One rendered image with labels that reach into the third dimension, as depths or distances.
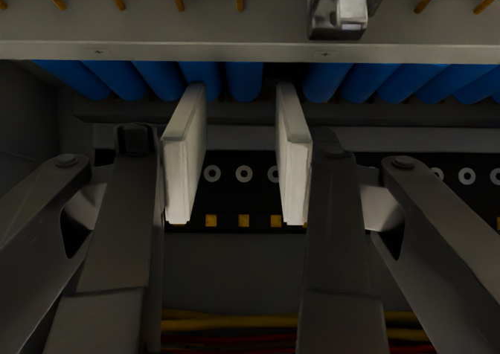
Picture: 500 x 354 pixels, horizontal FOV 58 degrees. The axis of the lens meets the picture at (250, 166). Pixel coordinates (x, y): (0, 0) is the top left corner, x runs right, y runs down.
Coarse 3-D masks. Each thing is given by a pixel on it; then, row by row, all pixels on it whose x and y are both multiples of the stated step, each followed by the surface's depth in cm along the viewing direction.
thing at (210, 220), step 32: (96, 160) 29; (224, 160) 29; (256, 160) 29; (448, 160) 29; (480, 160) 29; (224, 192) 29; (256, 192) 29; (480, 192) 29; (192, 224) 29; (224, 224) 29; (256, 224) 29
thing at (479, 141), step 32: (0, 64) 23; (32, 64) 25; (0, 96) 23; (32, 96) 27; (0, 128) 23; (32, 128) 27; (96, 128) 29; (224, 128) 29; (256, 128) 29; (352, 128) 29; (384, 128) 29; (416, 128) 29; (448, 128) 29; (480, 128) 29; (32, 160) 27
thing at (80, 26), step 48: (0, 0) 15; (48, 0) 16; (96, 0) 16; (144, 0) 16; (192, 0) 16; (240, 0) 15; (288, 0) 16; (384, 0) 16; (432, 0) 16; (480, 0) 16; (0, 48) 16; (48, 48) 16; (96, 48) 16; (144, 48) 16; (192, 48) 16; (240, 48) 16; (288, 48) 16; (336, 48) 16; (384, 48) 16; (432, 48) 16; (480, 48) 16
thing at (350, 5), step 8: (336, 0) 12; (344, 0) 12; (352, 0) 12; (360, 0) 12; (336, 8) 12; (344, 8) 12; (352, 8) 12; (360, 8) 12; (336, 16) 12; (344, 16) 12; (352, 16) 12; (360, 16) 12; (336, 24) 12; (344, 24) 12; (352, 24) 12; (360, 24) 12
